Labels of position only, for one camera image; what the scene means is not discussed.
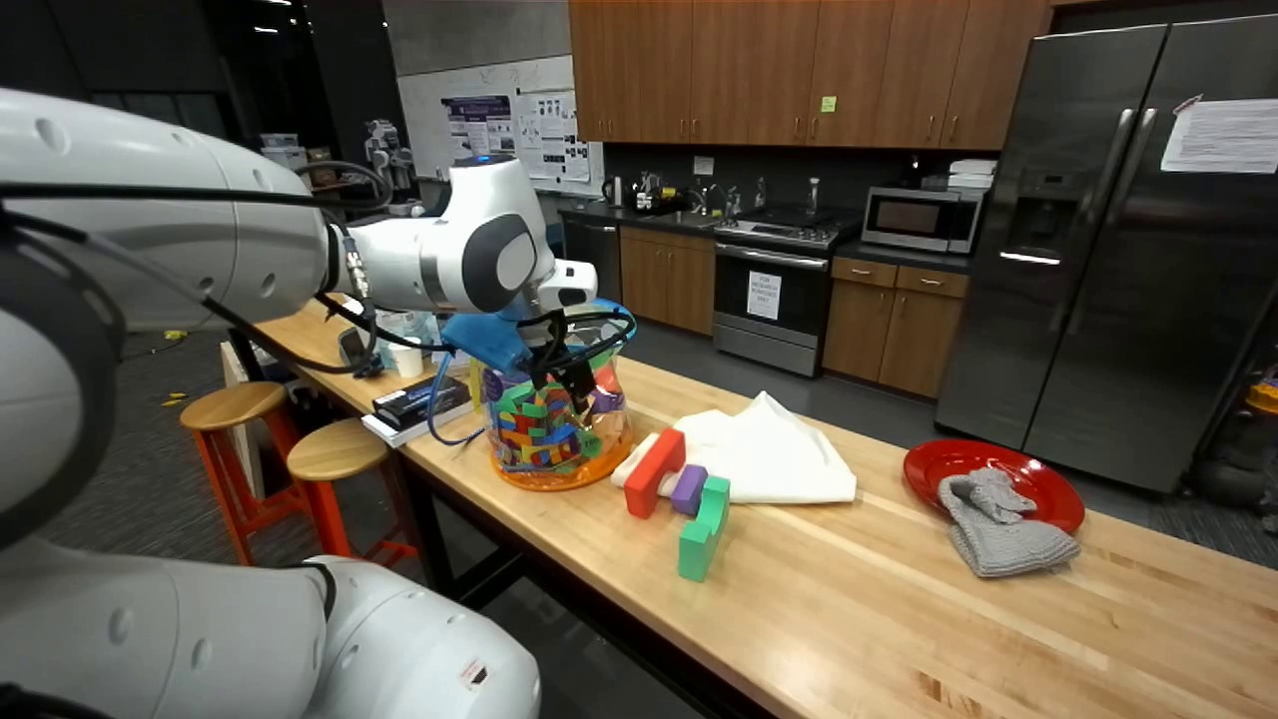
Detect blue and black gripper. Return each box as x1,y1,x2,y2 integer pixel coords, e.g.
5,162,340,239
441,299,640,400

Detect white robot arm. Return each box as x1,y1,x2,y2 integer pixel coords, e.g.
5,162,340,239
0,90,602,719

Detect clear bag of toy blocks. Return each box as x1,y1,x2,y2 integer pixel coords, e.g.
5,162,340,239
477,353,636,492

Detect red arch block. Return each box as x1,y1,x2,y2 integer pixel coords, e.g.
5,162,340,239
624,429,688,520

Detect purple block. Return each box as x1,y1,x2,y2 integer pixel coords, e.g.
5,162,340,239
669,465,708,516

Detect green arch block on table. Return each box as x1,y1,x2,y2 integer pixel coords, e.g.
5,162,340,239
677,477,732,585

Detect black and white book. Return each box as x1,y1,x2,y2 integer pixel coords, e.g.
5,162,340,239
364,375,472,447

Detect white cloth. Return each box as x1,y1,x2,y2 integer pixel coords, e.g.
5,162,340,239
673,391,859,505

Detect black oven range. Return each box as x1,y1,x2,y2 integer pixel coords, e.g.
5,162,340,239
709,222,842,375

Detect wooden stool with orange legs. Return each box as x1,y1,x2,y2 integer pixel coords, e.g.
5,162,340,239
178,380,307,564

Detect upper wooden cabinets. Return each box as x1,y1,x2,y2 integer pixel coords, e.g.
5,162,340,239
567,0,1051,154

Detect wooden cabinets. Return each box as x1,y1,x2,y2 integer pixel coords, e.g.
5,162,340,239
617,224,967,396
567,0,1051,154

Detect lower wooden cabinets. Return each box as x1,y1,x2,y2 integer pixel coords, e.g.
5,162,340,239
617,224,967,396

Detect silver microwave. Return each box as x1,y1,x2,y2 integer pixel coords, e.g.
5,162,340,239
863,188,983,256

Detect grey cloth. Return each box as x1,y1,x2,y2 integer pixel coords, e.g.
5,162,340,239
937,480,1079,581

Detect red plate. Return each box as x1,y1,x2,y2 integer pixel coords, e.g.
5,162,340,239
902,439,1084,536

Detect stainless steel refrigerator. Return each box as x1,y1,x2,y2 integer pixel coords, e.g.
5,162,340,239
934,14,1278,497

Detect white wall poster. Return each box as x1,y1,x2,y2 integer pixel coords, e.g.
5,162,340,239
399,58,602,199

